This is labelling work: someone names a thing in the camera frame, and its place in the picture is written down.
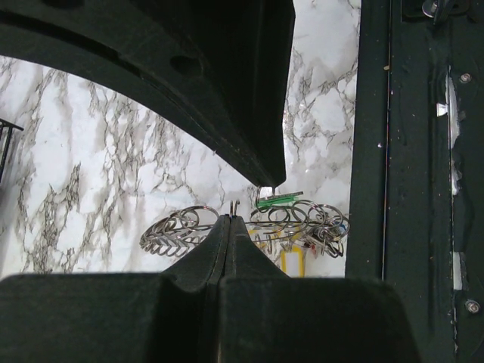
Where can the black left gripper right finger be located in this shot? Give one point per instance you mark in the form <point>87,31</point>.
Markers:
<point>266,316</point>

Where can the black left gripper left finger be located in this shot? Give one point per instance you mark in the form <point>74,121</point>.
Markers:
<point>168,316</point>

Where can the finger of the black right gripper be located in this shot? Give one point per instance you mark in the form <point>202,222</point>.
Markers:
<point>225,66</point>
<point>91,39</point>

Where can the green tagged key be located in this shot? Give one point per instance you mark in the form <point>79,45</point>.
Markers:
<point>275,199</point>

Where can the black wire rack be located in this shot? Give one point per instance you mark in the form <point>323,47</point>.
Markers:
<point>6,133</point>

